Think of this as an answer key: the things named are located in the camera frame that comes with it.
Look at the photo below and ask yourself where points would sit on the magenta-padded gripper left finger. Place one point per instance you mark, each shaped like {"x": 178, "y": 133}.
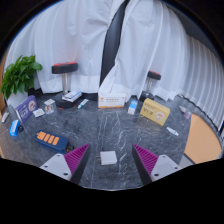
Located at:
{"x": 68, "y": 166}

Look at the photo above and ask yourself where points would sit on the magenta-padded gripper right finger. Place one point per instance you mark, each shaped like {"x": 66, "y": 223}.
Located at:
{"x": 155, "y": 168}

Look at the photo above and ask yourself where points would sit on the white charger block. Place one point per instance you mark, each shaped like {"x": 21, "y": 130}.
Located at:
{"x": 108, "y": 157}

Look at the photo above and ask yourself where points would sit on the small white tube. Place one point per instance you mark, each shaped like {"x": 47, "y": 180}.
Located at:
{"x": 83, "y": 103}
{"x": 172, "y": 131}

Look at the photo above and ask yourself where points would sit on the yellow cardboard box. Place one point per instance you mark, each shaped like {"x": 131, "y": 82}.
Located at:
{"x": 155, "y": 111}

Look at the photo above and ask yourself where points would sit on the flat printed packet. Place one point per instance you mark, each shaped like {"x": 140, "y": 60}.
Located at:
{"x": 49, "y": 109}

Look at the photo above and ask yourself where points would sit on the small black round object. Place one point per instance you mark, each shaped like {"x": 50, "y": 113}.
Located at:
{"x": 21, "y": 128}

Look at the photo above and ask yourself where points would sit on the small purple bottle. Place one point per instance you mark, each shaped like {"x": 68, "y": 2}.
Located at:
{"x": 187, "y": 115}

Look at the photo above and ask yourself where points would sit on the small blue white box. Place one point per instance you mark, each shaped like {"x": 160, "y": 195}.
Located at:
{"x": 132, "y": 107}

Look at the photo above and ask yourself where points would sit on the small white packet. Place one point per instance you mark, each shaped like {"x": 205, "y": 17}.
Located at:
{"x": 182, "y": 109}

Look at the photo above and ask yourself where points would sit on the white booklet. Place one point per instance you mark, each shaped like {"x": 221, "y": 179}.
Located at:
{"x": 71, "y": 96}

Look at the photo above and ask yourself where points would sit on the purple cardboard box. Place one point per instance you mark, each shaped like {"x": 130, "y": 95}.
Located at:
{"x": 26, "y": 109}

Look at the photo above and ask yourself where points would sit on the white orange carton box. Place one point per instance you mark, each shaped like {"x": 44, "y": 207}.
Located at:
{"x": 112, "y": 100}

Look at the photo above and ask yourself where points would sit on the black red-topped stool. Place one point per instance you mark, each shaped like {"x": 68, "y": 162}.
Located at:
{"x": 64, "y": 67}
{"x": 154, "y": 75}

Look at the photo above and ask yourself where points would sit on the green potted plant white pot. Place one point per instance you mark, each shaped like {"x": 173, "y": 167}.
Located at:
{"x": 20, "y": 75}

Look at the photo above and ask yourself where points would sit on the white curtain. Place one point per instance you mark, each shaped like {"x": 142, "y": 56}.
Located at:
{"x": 150, "y": 43}
{"x": 73, "y": 40}

